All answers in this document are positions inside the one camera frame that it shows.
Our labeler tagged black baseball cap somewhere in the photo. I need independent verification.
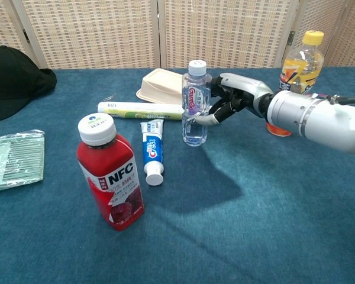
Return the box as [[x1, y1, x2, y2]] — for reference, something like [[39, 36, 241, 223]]
[[0, 45, 57, 122]]

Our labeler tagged clear water bottle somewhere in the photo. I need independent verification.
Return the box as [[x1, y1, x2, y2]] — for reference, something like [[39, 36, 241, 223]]
[[182, 59, 212, 147]]

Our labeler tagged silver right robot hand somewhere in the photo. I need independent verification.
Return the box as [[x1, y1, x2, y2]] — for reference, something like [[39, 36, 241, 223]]
[[195, 73, 275, 127]]

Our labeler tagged green dustpan in plastic bag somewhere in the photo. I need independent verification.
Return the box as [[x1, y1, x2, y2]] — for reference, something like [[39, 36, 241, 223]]
[[0, 129, 46, 195]]

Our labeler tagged beige takeaway box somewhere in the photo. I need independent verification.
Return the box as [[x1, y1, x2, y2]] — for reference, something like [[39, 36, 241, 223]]
[[135, 67, 186, 105]]

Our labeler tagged white green wrapped roll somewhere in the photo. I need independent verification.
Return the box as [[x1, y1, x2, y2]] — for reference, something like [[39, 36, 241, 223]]
[[97, 101, 185, 121]]

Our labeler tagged black pink arm cable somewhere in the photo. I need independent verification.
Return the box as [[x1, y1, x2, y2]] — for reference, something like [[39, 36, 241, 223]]
[[313, 93, 355, 105]]

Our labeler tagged blue table cloth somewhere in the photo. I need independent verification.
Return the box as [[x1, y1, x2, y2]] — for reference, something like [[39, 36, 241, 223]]
[[0, 67, 355, 284]]

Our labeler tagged blue white toothpaste tube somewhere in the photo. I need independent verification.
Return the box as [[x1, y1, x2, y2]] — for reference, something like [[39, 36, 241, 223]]
[[140, 119, 165, 186]]

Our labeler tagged red juice bottle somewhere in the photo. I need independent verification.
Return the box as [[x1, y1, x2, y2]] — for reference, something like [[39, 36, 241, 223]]
[[76, 112, 145, 231]]

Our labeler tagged woven folding screen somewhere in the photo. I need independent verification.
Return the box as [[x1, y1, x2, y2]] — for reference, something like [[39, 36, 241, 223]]
[[0, 0, 355, 70]]

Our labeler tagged yellow cap orange drink bottle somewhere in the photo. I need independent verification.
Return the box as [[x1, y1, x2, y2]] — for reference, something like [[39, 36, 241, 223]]
[[266, 30, 325, 137]]

